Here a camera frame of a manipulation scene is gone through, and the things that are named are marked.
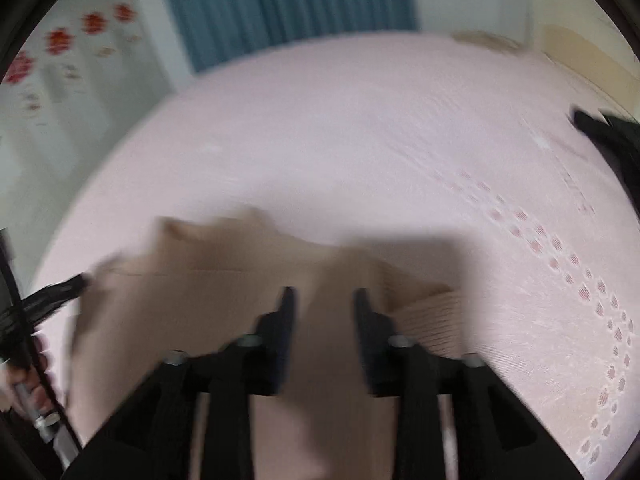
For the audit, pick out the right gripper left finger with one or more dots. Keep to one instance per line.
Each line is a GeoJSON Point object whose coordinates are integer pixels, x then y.
{"type": "Point", "coordinates": [150, 435]}

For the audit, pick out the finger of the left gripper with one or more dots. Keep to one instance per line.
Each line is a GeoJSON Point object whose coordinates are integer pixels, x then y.
{"type": "Point", "coordinates": [44, 303]}

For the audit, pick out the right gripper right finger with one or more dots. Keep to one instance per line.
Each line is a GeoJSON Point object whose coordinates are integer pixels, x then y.
{"type": "Point", "coordinates": [497, 437]}

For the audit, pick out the person's left hand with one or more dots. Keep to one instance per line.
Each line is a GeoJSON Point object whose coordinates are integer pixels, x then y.
{"type": "Point", "coordinates": [12, 375]}

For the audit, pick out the white wardrobe with red decals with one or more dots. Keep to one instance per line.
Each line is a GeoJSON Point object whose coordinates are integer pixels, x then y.
{"type": "Point", "coordinates": [84, 77]}

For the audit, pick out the pink bed sheet mattress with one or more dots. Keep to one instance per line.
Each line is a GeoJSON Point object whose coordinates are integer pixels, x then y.
{"type": "Point", "coordinates": [444, 177]}

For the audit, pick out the black puffer jacket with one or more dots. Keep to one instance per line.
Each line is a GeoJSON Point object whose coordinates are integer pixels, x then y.
{"type": "Point", "coordinates": [619, 137]}

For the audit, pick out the teal window curtain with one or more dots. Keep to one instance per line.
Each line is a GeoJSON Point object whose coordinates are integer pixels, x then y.
{"type": "Point", "coordinates": [218, 31]}

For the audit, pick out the cream wooden headboard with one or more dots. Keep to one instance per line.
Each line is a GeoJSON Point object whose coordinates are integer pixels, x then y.
{"type": "Point", "coordinates": [579, 35]}

